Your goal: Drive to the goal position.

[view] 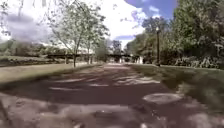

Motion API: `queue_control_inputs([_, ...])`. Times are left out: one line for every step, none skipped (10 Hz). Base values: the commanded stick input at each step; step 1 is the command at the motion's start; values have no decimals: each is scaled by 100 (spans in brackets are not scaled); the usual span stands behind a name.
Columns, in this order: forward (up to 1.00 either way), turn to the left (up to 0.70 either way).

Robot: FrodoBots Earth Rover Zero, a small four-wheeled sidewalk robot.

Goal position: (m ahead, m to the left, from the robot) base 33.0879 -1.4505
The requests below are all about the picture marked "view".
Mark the dark lamp post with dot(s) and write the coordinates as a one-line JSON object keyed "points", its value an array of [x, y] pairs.
{"points": [[157, 46]]}

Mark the robot's own part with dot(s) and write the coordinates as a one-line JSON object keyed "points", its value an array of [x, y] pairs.
{"points": [[78, 126], [143, 126]]}

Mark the flat grass field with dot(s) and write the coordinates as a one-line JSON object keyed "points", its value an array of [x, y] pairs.
{"points": [[30, 71]]}

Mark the row of slender trees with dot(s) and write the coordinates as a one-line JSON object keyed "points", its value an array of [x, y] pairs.
{"points": [[78, 30]]}

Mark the distant tree line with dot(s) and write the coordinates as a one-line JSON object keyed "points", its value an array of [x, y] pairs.
{"points": [[20, 50]]}

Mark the grass strip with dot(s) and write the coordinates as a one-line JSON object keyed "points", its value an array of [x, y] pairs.
{"points": [[193, 81]]}

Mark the grey asphalt path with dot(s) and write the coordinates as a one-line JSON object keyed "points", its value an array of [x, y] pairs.
{"points": [[106, 93]]}

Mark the dense dark wood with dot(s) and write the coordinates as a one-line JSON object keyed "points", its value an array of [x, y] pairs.
{"points": [[196, 33]]}

